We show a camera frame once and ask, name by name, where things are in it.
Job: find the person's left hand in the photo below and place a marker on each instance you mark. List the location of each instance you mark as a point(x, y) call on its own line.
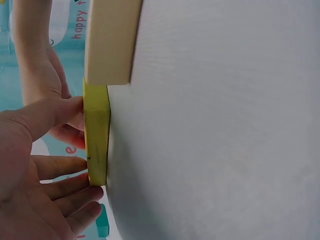
point(17, 175)

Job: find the person's right hand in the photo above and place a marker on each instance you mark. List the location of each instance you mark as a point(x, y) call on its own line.
point(40, 75)

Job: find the person's right thumb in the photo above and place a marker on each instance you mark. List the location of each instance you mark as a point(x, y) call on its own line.
point(61, 77)

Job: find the person's right fingers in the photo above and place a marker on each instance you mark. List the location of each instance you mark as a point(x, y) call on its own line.
point(71, 136)

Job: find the person's left thumb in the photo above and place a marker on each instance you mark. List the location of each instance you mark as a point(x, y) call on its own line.
point(62, 111)

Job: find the yellow box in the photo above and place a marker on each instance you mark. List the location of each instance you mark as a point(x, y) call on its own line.
point(97, 130)

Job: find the person's right forearm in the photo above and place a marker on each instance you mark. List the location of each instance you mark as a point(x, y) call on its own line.
point(31, 22)

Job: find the flat beige box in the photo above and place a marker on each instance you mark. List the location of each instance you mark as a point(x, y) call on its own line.
point(111, 42)

